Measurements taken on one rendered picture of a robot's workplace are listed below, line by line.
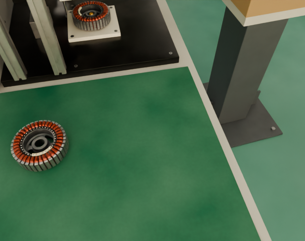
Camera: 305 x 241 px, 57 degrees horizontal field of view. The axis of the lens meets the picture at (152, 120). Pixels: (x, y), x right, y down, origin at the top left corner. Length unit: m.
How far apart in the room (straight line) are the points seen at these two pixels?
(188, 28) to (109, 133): 1.71
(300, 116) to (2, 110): 1.54
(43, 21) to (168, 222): 0.49
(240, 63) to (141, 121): 0.73
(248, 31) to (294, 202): 0.82
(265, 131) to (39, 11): 1.31
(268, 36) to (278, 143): 0.64
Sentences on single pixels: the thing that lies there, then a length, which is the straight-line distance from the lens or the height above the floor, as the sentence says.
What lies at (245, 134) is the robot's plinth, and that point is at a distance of 1.60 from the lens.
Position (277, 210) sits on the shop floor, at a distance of 1.47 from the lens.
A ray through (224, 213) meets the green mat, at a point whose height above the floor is 0.75.
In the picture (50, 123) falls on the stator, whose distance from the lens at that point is 0.64.
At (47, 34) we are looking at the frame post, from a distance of 0.70.
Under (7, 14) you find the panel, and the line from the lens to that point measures 1.01.
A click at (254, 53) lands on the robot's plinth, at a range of 1.29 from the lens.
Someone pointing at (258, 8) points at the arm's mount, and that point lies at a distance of 1.03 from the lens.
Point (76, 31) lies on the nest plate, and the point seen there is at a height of 0.78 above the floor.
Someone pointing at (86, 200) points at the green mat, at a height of 0.75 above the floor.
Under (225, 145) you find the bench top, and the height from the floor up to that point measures 0.75.
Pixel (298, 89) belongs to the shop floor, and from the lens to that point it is 1.98.
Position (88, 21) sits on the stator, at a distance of 0.85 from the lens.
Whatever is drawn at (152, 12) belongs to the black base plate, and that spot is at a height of 0.77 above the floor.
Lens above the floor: 1.27
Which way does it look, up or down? 53 degrees down
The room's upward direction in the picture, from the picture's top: straight up
